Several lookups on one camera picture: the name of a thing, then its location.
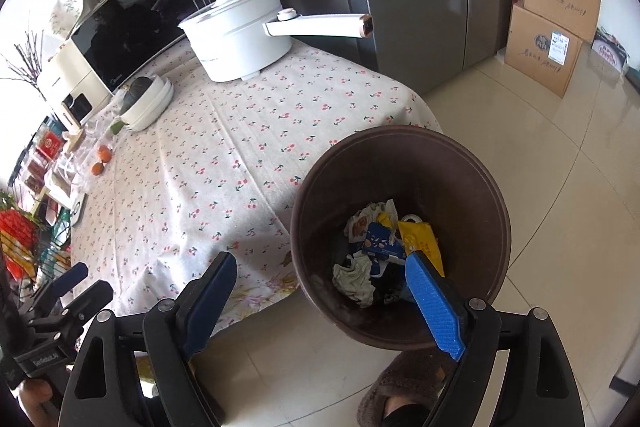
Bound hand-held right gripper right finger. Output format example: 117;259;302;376
404;251;586;427

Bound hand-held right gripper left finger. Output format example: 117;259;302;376
59;252;238;427

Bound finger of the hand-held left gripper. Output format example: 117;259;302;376
27;262;90;314
24;279;116;344

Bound yellow packet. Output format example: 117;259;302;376
397;218;446;279

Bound small blue box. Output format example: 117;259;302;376
361;222;406;260

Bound white tissue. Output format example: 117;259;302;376
332;254;377;308

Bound brown plastic bin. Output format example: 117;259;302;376
290;125;512;353

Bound person's left hand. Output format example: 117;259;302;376
19;378;62;427

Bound yellow floral cloth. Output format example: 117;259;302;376
220;252;306;323

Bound brown fuzzy slipper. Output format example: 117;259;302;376
356;347;456;427

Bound red label jar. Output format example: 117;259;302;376
37;129;66;158

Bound cherry print tablecloth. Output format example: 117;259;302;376
65;42;443;333

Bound cream air fryer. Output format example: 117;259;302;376
37;39;113;130

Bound white deep plate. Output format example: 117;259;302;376
127;77;175;132

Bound dark green pumpkin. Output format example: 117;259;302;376
124;77;156;110

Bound dried branches in vase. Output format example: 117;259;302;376
0;32;48;92

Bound black microwave oven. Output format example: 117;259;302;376
70;0;236;92

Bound white electric cooking pot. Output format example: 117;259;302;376
178;0;375;82

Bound brown cardboard box with label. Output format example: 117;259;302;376
504;4;583;99

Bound printed bag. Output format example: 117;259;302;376
592;29;631;72

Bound white wireless charger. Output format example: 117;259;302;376
70;194;88;228

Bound wire rack with packets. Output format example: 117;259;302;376
0;192;76;308

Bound white bowl with green handle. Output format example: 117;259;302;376
110;76;168;135

